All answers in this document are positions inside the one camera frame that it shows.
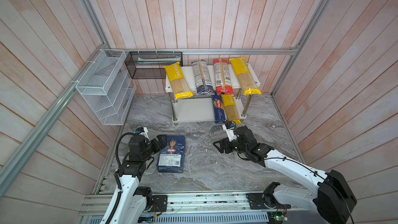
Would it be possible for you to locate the red spaghetti bag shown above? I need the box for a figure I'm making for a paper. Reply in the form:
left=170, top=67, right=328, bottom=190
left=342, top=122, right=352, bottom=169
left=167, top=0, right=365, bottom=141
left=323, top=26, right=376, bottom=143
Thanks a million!
left=213, top=59, right=234, bottom=95

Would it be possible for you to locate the white wire mesh rack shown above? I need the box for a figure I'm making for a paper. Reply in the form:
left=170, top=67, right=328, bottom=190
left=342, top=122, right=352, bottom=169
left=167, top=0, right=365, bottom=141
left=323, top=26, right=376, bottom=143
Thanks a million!
left=76, top=49, right=135, bottom=125

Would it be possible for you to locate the black wire mesh basket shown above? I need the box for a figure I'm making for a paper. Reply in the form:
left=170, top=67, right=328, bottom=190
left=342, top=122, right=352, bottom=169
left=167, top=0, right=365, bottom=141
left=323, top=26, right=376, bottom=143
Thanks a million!
left=124, top=51, right=183, bottom=80

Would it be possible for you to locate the yellow Pastatime spaghetti bag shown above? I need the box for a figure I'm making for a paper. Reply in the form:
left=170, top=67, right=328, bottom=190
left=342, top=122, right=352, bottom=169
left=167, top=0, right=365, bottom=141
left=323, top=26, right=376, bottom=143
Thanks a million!
left=164, top=62, right=193, bottom=101
left=221, top=94, right=241, bottom=124
left=229, top=58, right=262, bottom=96

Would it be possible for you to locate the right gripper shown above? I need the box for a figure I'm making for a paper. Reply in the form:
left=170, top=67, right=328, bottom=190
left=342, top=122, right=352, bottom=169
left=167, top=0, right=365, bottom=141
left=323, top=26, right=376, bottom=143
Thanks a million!
left=212, top=135, right=248, bottom=155

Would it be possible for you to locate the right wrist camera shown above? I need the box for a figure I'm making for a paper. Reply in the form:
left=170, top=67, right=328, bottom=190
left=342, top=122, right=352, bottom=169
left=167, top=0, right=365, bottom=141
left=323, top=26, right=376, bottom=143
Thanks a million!
left=222, top=121, right=237, bottom=142

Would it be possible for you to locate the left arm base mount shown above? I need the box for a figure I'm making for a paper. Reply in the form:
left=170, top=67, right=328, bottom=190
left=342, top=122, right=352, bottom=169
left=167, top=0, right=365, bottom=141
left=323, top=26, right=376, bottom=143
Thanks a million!
left=144, top=195, right=168, bottom=213

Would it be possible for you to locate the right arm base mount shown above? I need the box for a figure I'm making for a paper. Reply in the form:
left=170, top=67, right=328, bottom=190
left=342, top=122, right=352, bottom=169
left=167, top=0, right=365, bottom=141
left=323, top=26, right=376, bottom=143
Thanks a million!
left=246, top=192, right=291, bottom=210

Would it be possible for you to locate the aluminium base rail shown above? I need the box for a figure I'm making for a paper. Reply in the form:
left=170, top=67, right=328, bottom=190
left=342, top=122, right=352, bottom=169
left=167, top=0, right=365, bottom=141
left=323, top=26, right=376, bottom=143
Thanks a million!
left=77, top=189, right=315, bottom=217

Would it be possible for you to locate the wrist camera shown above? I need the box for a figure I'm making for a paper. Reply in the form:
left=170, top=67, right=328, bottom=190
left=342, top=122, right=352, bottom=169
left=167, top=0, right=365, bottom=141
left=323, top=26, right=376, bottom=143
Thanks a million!
left=135, top=127, right=149, bottom=139
left=222, top=121, right=237, bottom=142

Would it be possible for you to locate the narrow blue Barilla spaghetti box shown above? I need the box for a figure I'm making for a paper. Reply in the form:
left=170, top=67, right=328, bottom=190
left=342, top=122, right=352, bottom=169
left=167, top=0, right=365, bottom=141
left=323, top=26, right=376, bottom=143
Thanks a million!
left=212, top=93, right=227, bottom=123

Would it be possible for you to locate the wide blue Barilla pasta box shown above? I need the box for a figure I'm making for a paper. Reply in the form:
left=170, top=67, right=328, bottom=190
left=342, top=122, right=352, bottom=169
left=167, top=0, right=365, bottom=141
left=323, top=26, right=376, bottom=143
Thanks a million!
left=157, top=135, right=186, bottom=173

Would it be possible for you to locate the white two-tier shelf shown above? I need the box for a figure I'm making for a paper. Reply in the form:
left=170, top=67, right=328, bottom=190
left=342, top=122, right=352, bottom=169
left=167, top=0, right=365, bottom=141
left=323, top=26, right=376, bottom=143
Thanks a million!
left=165, top=65, right=250, bottom=123

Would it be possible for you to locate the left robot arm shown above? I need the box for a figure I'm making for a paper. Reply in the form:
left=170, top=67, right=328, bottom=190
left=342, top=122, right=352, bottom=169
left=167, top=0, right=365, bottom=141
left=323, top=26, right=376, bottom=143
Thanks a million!
left=101, top=127, right=167, bottom=224

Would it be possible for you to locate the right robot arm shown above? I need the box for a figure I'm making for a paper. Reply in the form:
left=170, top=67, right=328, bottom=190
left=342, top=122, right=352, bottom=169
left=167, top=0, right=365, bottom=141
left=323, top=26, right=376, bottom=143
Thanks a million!
left=213, top=121, right=357, bottom=224

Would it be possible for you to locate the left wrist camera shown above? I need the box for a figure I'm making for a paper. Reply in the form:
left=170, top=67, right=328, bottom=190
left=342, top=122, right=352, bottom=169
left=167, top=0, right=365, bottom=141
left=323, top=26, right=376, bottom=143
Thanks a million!
left=135, top=127, right=149, bottom=139

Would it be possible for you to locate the dark blue clear spaghetti bag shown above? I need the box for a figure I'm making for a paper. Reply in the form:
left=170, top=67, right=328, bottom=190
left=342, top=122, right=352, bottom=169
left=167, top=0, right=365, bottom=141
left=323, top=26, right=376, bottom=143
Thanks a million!
left=192, top=59, right=215, bottom=95

